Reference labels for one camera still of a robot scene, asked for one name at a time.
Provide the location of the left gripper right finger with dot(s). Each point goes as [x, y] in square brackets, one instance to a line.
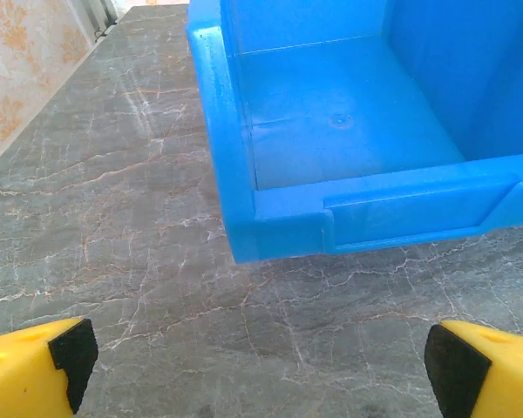
[514, 379]

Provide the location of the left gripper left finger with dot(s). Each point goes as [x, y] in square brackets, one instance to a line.
[22, 370]

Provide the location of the blue plastic storage bin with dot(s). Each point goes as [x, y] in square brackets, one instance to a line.
[331, 109]

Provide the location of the aluminium frame post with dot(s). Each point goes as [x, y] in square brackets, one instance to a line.
[98, 13]

